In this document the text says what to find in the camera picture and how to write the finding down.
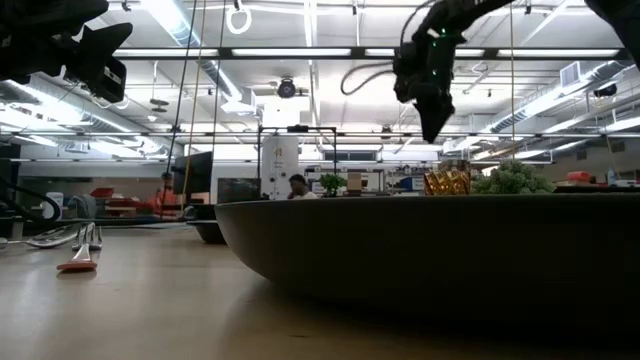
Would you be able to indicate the round black ceiling camera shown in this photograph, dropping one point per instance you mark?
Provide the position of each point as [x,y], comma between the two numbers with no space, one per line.
[286,88]

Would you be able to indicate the black metal stand frame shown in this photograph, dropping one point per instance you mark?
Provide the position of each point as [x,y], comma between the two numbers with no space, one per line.
[298,129]

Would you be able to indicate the red bin on shelf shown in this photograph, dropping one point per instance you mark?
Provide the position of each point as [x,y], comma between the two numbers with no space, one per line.
[580,176]

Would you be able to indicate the black ceiling device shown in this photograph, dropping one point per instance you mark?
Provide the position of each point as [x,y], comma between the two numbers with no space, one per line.
[605,91]

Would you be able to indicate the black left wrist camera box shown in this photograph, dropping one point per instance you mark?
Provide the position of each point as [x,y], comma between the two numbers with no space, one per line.
[112,80]

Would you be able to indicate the black monitor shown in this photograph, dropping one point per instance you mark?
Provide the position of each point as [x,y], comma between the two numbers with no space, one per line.
[195,172]

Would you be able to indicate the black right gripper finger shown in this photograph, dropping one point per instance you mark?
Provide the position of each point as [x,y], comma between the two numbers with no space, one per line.
[442,115]
[425,117]

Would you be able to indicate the dark wall board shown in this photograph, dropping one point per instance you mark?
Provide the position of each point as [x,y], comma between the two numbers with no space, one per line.
[238,190]

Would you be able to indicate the blue bottle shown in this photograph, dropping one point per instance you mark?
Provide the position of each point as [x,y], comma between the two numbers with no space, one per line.
[611,177]

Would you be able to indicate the red storage bins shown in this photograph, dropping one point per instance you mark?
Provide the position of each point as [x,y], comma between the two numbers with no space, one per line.
[117,204]

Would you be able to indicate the white plastic jug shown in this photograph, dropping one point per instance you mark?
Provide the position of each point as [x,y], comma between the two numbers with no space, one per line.
[54,205]

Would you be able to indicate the green broccoli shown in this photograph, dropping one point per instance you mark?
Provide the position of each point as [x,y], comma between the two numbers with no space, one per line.
[512,179]

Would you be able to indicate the brown cardboard box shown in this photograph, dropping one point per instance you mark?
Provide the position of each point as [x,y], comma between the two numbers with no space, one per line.
[354,183]

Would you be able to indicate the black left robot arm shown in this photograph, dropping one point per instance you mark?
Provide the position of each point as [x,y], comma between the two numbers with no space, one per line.
[9,190]

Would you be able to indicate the black serving tray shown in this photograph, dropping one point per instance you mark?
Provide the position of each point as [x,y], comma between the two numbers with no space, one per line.
[207,232]

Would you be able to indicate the person in white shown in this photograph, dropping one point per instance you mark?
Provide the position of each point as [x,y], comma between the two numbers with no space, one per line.
[300,189]

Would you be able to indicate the black overhead frame bar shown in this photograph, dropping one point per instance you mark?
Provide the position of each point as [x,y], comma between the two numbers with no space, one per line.
[300,52]

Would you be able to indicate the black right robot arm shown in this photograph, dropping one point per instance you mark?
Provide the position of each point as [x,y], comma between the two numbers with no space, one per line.
[470,12]

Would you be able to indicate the silver metal spoon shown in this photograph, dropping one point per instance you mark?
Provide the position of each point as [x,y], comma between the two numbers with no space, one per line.
[50,237]

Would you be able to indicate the person in orange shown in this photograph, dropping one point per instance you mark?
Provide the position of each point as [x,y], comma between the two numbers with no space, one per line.
[165,200]

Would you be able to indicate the white cylindrical tank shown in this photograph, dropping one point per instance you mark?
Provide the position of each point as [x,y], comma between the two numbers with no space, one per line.
[279,167]

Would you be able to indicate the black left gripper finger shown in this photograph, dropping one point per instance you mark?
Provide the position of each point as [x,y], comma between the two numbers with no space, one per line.
[65,12]
[97,50]

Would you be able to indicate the small green potted plant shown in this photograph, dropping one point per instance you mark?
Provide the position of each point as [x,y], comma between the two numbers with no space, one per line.
[332,183]

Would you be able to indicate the gold foil wrapped item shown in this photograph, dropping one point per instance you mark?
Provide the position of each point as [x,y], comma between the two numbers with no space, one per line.
[446,183]

